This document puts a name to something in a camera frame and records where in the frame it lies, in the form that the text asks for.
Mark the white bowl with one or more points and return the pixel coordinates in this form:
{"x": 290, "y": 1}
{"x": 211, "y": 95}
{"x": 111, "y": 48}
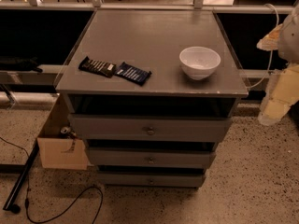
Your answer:
{"x": 199, "y": 62}

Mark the black metal floor bar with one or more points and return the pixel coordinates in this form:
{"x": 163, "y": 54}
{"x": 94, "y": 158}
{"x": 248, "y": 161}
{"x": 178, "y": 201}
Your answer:
{"x": 23, "y": 171}

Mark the black object on ledge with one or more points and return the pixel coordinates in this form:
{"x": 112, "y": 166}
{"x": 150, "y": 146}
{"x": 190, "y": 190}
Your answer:
{"x": 19, "y": 64}

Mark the cardboard box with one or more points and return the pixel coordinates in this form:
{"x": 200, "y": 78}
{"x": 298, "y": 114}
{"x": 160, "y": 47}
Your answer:
{"x": 57, "y": 151}

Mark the brown snack bar wrapper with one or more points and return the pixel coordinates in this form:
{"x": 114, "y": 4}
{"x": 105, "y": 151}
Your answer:
{"x": 97, "y": 67}

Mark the grey top drawer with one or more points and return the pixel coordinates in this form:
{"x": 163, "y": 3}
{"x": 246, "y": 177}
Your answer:
{"x": 149, "y": 128}

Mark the blue snack bar wrapper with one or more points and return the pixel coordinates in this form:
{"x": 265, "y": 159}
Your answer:
{"x": 133, "y": 74}

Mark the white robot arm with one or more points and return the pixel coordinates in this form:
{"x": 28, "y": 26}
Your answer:
{"x": 284, "y": 38}

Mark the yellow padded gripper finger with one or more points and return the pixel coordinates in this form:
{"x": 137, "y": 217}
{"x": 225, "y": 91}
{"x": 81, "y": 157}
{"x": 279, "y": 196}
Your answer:
{"x": 282, "y": 92}

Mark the grey drawer cabinet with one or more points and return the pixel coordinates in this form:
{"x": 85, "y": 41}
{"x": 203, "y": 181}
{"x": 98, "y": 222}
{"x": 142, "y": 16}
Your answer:
{"x": 151, "y": 40}

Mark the metal can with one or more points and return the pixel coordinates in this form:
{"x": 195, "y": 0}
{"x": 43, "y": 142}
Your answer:
{"x": 65, "y": 131}

